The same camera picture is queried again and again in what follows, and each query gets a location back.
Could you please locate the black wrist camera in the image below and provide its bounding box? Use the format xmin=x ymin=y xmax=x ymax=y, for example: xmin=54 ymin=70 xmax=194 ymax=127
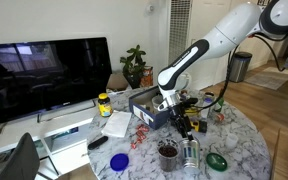
xmin=178 ymin=97 xmax=199 ymax=109

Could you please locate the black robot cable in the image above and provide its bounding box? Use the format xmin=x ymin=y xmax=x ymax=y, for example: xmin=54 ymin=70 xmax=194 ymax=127
xmin=197 ymin=33 xmax=287 ymax=111

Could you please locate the black remote control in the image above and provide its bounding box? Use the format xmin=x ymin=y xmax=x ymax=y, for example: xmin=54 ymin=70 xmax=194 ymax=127
xmin=87 ymin=135 xmax=109 ymax=151

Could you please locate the black chair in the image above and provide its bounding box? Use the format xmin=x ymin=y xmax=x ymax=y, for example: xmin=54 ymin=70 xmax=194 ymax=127
xmin=0 ymin=132 xmax=41 ymax=180

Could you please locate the silver metal cup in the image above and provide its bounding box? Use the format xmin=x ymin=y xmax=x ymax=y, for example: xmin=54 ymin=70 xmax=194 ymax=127
xmin=179 ymin=137 xmax=202 ymax=174

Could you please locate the white round plastic container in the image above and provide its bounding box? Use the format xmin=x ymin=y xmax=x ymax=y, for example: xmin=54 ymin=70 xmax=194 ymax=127
xmin=151 ymin=94 xmax=165 ymax=113

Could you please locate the white wall vent grille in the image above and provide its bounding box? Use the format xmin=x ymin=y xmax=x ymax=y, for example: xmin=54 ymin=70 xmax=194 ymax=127
xmin=168 ymin=0 xmax=193 ymax=64

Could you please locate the green potted plant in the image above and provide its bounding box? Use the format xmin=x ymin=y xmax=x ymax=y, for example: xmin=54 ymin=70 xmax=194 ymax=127
xmin=119 ymin=44 xmax=148 ymax=89

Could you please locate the yellow-lid vitamin bottle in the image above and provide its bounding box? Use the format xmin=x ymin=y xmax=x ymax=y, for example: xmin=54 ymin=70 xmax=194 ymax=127
xmin=97 ymin=92 xmax=113 ymax=118

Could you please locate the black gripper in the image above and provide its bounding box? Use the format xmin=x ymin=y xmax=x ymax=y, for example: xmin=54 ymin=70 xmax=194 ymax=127
xmin=168 ymin=105 xmax=195 ymax=141

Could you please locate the green bottle with red cap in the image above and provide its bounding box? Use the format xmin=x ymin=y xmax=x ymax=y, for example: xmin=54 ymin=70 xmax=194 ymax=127
xmin=213 ymin=96 xmax=225 ymax=113

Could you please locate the white paper napkin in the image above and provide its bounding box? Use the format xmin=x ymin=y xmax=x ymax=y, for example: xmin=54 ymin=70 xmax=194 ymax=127
xmin=101 ymin=110 xmax=133 ymax=139

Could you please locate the blue cardboard shoe box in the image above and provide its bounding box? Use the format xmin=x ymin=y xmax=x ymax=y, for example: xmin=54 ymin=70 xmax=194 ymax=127
xmin=128 ymin=85 xmax=172 ymax=131

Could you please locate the blue round lid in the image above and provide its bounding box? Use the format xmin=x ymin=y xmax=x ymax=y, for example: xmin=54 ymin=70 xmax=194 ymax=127
xmin=109 ymin=152 xmax=130 ymax=172

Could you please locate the white bottle with blue cap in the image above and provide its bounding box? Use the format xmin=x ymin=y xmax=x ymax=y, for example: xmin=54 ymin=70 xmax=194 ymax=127
xmin=200 ymin=97 xmax=215 ymax=120

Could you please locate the black flat screen television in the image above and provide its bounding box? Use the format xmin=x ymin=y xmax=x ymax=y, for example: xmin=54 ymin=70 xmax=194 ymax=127
xmin=0 ymin=36 xmax=113 ymax=124

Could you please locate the white wall thermostat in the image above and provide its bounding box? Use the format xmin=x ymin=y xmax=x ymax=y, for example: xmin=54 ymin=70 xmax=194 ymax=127
xmin=145 ymin=3 xmax=155 ymax=15

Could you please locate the clear cup of coffee beans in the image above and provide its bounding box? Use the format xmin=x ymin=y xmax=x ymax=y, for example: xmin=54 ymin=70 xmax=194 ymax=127
xmin=157 ymin=139 xmax=180 ymax=173

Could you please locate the silver trash can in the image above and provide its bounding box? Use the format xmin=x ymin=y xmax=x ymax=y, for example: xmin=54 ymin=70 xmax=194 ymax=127
xmin=228 ymin=51 xmax=253 ymax=84

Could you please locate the white television stand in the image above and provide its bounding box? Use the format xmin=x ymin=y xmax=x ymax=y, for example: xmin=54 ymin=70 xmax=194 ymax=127
xmin=0 ymin=98 xmax=118 ymax=178

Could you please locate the grey floor rug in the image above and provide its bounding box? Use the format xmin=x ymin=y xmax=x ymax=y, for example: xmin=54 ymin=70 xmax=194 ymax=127
xmin=243 ymin=66 xmax=288 ymax=91

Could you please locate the orange snack bag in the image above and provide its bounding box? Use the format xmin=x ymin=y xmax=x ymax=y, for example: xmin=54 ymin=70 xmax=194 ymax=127
xmin=140 ymin=65 xmax=154 ymax=88

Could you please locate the black and yellow torch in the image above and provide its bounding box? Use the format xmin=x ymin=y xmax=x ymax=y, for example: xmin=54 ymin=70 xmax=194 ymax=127
xmin=188 ymin=119 xmax=208 ymax=134

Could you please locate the red candy wrapper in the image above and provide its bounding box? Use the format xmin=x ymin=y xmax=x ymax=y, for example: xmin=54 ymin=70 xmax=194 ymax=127
xmin=135 ymin=130 xmax=147 ymax=141
xmin=130 ymin=139 xmax=142 ymax=150
xmin=137 ymin=123 xmax=150 ymax=133

